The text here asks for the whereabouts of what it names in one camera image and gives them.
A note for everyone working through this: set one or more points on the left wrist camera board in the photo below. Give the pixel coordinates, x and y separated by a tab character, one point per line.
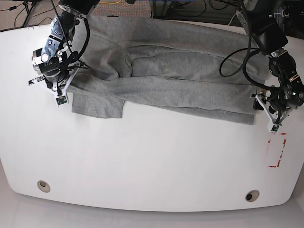
275	128

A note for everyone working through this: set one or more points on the left table cable grommet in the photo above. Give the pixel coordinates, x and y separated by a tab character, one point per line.
43	186

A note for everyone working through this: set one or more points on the table cable grommet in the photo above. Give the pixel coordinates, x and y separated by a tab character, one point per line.
43	186
252	196

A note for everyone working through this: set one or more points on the right table cable grommet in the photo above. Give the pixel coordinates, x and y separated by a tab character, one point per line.
252	196

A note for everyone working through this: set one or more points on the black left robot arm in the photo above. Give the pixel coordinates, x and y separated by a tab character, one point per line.
256	16

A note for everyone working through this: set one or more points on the red tape rectangle marking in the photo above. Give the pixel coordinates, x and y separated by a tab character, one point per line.
275	149

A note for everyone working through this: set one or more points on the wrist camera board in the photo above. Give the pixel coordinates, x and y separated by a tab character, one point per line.
61	100
275	128

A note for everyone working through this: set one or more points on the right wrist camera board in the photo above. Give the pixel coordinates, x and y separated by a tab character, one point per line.
61	100

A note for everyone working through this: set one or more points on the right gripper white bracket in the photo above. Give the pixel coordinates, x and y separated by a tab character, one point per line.
56	89

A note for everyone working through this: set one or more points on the grey t-shirt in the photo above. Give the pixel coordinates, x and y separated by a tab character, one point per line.
177	66

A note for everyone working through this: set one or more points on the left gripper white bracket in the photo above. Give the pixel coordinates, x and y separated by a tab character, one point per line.
275	116

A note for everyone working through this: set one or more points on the black tripod stand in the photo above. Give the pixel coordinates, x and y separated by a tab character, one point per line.
28	7

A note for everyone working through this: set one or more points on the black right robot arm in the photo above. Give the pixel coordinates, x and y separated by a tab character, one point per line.
56	63

